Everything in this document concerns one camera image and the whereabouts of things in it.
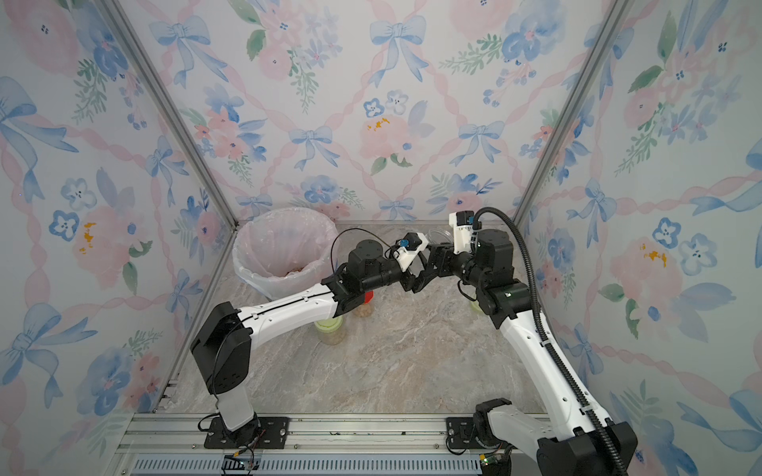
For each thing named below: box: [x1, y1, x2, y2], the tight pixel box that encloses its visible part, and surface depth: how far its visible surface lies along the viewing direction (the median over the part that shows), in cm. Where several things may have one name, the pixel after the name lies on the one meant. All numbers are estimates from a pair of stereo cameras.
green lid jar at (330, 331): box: [314, 315, 347, 347], surface depth 88 cm
